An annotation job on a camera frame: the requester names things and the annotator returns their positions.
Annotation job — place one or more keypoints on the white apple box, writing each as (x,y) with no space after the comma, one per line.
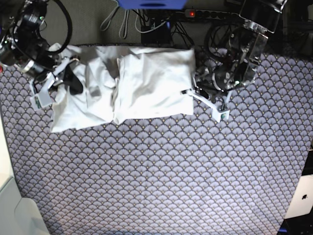
(302,201)

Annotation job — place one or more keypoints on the black box under table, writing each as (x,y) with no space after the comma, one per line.
(160,36)

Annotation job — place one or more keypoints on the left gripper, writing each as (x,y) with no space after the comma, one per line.
(219,112)

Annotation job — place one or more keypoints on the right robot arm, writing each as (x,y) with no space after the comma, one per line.
(22,46)

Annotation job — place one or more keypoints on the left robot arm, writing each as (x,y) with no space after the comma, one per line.
(216,76)

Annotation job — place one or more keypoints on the black power strip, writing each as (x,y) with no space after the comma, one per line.
(207,14)

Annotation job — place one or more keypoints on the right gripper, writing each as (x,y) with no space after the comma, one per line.
(62,75)

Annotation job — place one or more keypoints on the blue box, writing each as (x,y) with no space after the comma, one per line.
(152,4)

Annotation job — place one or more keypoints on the patterned table cloth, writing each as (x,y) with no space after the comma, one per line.
(174,175)

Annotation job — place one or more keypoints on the white T-shirt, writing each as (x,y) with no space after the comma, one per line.
(121,83)

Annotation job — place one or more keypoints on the grey plastic bin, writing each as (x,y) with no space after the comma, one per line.
(19,215)

